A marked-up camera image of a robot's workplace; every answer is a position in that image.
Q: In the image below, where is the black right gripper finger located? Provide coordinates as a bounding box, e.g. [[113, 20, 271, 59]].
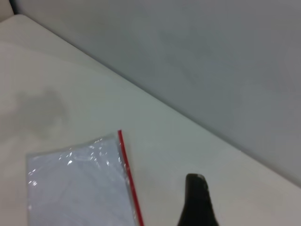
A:
[[177, 173, 221, 226]]

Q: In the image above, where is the clear zip bag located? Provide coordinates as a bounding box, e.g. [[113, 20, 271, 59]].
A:
[[25, 129, 145, 226]]

